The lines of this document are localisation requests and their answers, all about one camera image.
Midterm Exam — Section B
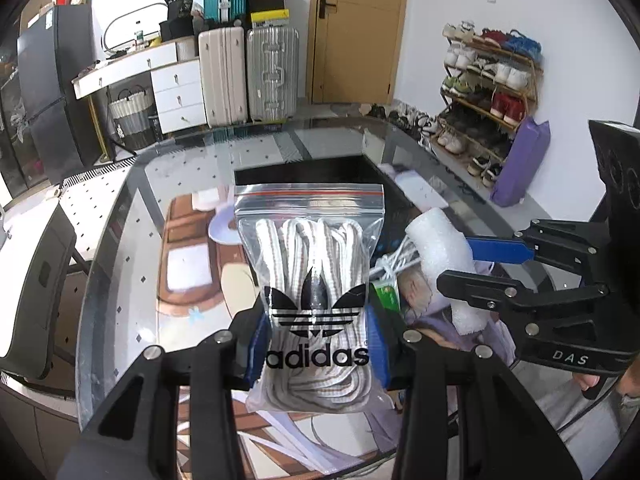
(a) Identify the green packet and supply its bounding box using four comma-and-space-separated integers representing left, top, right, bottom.
375, 281, 402, 315

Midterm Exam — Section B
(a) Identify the white foam roll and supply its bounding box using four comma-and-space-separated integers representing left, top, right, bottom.
404, 207, 493, 337

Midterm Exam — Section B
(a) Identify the grey laundry basket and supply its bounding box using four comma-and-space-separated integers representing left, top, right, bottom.
108, 86, 157, 152

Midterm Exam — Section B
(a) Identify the person's right hand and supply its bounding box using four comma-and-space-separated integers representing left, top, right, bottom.
574, 360, 640, 403

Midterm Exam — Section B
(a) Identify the white drawer dresser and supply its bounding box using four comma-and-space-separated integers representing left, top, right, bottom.
71, 39, 207, 137

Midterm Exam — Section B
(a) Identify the pile of shoes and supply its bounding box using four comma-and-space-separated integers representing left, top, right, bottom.
387, 101, 443, 148

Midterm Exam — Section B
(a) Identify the purple bag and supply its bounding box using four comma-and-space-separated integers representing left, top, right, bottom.
489, 116, 552, 207

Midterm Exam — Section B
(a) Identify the lavender cloth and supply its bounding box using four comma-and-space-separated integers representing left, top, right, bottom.
405, 259, 516, 368

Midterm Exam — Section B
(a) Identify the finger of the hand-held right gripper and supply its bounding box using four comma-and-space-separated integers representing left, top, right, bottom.
436, 269, 614, 328
466, 218, 610, 282

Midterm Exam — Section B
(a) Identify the oval mirror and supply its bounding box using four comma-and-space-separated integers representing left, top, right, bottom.
101, 2, 173, 57

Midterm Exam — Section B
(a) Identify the beige suitcase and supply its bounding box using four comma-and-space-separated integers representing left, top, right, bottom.
198, 26, 250, 127

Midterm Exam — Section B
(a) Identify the black wardrobe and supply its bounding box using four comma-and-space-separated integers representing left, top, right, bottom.
16, 4, 108, 185

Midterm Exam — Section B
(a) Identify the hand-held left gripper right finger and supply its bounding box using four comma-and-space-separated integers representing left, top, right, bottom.
366, 304, 583, 480

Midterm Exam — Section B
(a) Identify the silver suitcase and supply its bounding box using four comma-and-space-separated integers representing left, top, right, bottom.
246, 25, 301, 122

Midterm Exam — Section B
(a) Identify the wooden door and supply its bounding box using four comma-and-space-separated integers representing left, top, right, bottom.
305, 0, 411, 107

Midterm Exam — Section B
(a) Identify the black bag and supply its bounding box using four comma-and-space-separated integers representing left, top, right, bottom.
159, 0, 197, 42

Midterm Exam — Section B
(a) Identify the dark grey chair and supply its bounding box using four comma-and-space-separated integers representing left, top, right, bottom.
0, 199, 93, 382

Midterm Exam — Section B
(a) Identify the white cord bundle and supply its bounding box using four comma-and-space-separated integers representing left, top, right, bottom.
375, 239, 423, 286

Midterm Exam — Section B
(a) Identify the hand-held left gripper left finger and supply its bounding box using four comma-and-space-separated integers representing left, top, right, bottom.
57, 309, 271, 480

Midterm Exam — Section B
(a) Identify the clear zip bag of shoelaces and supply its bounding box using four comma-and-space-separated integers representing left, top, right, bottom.
233, 183, 387, 415

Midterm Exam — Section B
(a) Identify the person's grey trouser leg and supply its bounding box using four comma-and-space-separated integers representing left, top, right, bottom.
512, 359, 623, 480

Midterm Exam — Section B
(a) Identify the shoe rack with shoes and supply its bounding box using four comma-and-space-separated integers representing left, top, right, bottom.
434, 20, 545, 188

